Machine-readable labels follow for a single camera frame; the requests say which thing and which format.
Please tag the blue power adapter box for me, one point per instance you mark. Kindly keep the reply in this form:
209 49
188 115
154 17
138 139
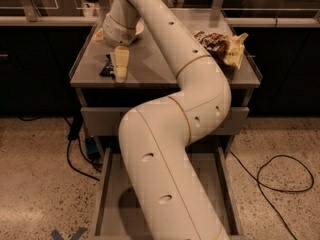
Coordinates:
91 148

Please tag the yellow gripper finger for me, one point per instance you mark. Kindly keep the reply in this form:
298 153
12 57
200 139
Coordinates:
99 35
120 60

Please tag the dark blue rxbar wrapper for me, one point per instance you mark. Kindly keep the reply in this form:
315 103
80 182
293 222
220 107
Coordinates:
108 69

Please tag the yellow brown chip bag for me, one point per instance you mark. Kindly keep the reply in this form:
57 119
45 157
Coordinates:
227 49

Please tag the grey metal drawer cabinet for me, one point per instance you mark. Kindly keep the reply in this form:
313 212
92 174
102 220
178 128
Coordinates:
149 77

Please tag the blue tape floor mark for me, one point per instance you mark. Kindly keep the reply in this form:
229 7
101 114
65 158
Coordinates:
76 235

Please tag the open lower grey drawer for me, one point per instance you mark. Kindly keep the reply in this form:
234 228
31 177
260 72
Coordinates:
117 213

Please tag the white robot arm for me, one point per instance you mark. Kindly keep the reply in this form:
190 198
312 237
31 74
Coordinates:
153 136

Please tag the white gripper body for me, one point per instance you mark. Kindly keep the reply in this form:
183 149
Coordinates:
117 34

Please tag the closed upper grey drawer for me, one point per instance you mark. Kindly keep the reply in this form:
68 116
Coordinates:
104 121

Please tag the white paper bowl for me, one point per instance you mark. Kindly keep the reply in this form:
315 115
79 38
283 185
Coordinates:
139 28

